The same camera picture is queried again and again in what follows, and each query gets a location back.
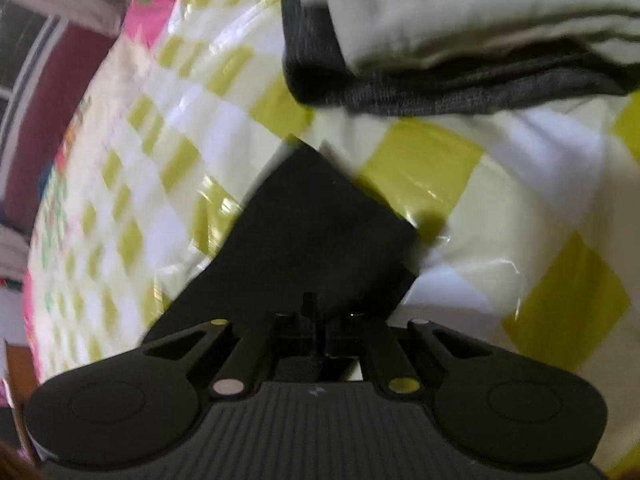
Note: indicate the yellow checkered plastic sheet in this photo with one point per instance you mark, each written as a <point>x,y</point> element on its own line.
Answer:
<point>539,251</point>

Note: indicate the folded grey white clothes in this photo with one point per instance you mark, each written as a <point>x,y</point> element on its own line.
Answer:
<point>402,58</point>

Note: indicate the window with metal grille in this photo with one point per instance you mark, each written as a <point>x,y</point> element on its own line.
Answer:
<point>27,40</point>

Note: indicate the black pants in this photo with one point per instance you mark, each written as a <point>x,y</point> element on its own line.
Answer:
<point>310,244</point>

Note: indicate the floral pink bedspread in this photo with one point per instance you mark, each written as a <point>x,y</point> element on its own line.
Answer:
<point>78,302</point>

